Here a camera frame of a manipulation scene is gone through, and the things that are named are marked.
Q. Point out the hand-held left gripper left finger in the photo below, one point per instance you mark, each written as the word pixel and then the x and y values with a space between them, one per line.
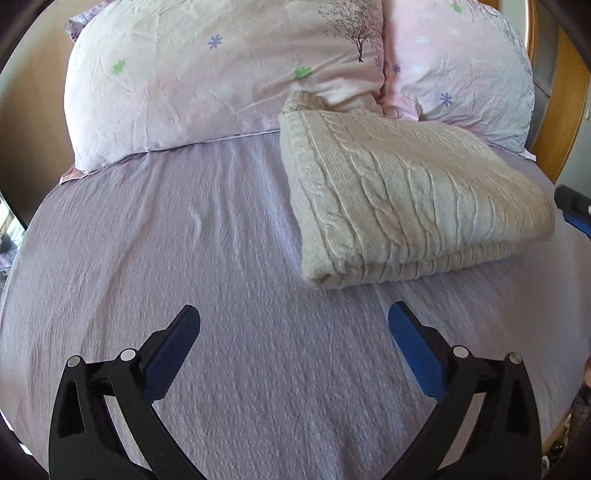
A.
pixel 171 349

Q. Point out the lilac bed sheet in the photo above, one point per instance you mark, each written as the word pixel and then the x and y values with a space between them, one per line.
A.
pixel 258 295

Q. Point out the wooden headboard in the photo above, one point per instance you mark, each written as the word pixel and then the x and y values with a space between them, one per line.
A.
pixel 556 92

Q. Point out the pink floral pillow with tree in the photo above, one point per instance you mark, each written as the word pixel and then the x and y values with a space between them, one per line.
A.
pixel 221 74

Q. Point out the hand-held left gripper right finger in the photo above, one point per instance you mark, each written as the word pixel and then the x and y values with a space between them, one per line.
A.
pixel 414 344

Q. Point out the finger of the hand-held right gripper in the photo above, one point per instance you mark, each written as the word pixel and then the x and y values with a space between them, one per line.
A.
pixel 574 210

